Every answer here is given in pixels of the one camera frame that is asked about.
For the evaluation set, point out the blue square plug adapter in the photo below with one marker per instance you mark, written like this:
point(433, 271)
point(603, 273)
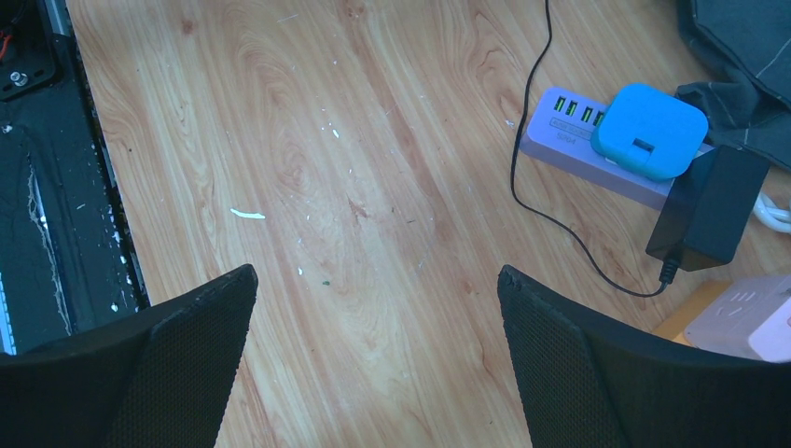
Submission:
point(650, 133)

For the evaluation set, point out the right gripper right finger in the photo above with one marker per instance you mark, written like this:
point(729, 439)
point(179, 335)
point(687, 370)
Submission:
point(588, 380)

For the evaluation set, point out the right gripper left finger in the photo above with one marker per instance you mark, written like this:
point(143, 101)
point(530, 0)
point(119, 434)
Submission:
point(159, 378)

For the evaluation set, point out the black power adapter brick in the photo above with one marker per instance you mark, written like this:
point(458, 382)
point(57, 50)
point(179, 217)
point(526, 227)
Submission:
point(705, 214)

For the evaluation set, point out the pink cube socket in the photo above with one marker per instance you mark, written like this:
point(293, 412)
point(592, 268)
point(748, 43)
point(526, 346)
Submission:
point(751, 319)

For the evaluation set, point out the purple USB power strip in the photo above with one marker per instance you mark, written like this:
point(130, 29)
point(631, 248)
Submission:
point(559, 134)

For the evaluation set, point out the dark grey checked cloth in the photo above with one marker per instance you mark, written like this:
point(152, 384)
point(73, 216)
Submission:
point(746, 44)

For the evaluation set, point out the orange power strip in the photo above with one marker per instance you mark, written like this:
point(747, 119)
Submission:
point(673, 328)

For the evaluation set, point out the black mounting base rail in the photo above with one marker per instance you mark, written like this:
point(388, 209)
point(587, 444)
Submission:
point(68, 264)

